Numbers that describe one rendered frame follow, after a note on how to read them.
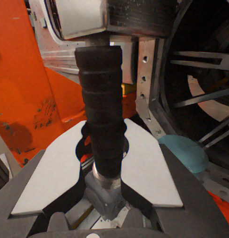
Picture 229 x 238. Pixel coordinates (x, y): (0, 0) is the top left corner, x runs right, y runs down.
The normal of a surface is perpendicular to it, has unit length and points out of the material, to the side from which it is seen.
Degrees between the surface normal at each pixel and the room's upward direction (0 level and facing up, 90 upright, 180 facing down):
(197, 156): 0
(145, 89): 90
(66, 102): 90
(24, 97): 90
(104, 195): 22
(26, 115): 90
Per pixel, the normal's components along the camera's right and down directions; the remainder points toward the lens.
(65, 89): 0.72, 0.31
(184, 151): -0.04, -0.87
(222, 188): -0.69, 0.39
